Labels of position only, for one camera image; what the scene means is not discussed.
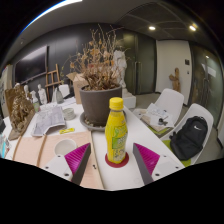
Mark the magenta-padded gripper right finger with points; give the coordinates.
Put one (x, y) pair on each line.
(147, 160)

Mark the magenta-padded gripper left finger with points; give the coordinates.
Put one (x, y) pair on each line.
(76, 159)

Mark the yellow drink bottle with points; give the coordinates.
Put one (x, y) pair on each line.
(116, 133)

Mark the small yellow packet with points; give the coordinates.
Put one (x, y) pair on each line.
(67, 131)

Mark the flat round red coaster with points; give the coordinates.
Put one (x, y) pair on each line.
(116, 165)

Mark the grey plant saucer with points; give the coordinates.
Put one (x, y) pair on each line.
(88, 126)

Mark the stack of papers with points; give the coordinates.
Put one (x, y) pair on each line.
(155, 116)

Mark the white tape roll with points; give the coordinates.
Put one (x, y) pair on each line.
(69, 114)

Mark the black backpack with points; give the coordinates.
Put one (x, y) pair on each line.
(188, 138)

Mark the grey printed newspaper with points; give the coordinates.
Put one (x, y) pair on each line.
(48, 121)

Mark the tan wooden board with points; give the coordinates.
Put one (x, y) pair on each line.
(30, 146)

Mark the dried plant in grey pot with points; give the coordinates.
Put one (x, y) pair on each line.
(98, 103)

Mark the white plastic chair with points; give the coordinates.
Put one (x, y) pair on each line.
(171, 100)
(64, 90)
(196, 110)

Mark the clear glass bottle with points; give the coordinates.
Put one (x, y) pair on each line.
(59, 96)

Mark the white spray bottle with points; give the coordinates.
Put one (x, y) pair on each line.
(36, 105)

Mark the brown cardboard box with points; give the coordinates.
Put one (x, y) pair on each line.
(77, 88)

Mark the white plaster bust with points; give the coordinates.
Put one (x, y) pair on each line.
(27, 91)
(42, 95)

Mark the brown sculpture on wooden base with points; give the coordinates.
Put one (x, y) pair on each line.
(20, 111)

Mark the wooden easel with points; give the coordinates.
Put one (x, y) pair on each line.
(53, 81)

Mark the wooden mannequin figure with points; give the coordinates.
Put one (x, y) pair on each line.
(174, 80)

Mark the white plaster statue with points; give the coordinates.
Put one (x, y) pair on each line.
(120, 66)

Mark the round ceiling spotlight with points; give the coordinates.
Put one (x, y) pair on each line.
(152, 28)
(192, 27)

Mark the black wall screen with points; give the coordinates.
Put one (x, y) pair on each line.
(30, 65)

